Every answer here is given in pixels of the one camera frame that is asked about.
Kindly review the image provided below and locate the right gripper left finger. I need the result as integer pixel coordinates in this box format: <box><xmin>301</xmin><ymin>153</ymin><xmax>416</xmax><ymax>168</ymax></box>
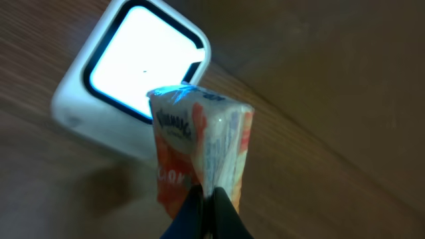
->
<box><xmin>160</xmin><ymin>185</ymin><xmax>203</xmax><ymax>239</ymax></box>

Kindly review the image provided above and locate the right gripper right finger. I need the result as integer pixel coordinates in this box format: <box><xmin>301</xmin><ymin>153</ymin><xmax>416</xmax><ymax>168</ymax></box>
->
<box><xmin>211</xmin><ymin>187</ymin><xmax>254</xmax><ymax>239</ymax></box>

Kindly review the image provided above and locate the white barcode scanner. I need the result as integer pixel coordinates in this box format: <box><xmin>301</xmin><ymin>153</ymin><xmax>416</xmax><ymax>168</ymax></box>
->
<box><xmin>50</xmin><ymin>0</ymin><xmax>212</xmax><ymax>161</ymax></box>

